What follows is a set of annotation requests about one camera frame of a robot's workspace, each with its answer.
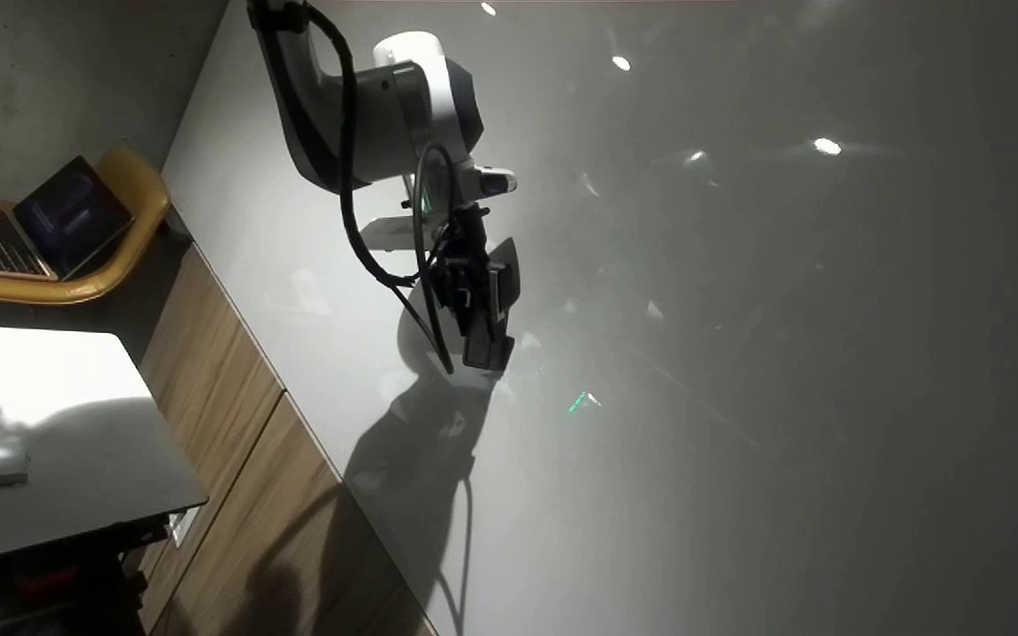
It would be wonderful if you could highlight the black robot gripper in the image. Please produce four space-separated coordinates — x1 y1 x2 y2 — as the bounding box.
423 204 492 323

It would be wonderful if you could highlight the black whiteboard eraser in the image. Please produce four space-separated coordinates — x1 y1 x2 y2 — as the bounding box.
462 239 518 375

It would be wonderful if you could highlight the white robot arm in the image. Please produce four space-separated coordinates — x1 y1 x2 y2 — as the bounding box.
246 0 518 332

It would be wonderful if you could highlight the large white whiteboard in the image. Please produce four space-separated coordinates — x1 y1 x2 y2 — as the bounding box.
167 0 1018 636

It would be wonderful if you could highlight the yellow wooden chair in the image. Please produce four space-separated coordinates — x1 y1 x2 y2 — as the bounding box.
0 144 170 306

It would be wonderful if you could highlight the open laptop computer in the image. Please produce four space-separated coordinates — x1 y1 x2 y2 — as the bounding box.
0 156 131 277

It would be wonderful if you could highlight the white side table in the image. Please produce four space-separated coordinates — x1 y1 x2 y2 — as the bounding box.
0 323 204 557

